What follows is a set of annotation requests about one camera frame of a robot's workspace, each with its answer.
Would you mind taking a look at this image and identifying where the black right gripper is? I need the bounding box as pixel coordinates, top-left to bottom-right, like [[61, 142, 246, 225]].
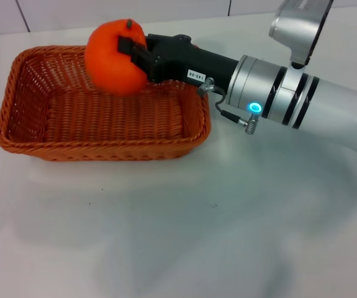
[[117, 34, 240, 91]]

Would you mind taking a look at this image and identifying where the orange toy fruit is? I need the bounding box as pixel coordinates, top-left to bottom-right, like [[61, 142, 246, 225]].
[[84, 18, 150, 96]]

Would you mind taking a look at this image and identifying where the orange woven plastic basket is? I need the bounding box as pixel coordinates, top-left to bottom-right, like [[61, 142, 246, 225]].
[[0, 45, 212, 162]]

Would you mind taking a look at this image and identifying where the silver wrist-mounted housing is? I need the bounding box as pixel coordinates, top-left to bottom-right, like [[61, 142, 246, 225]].
[[268, 0, 334, 69]]

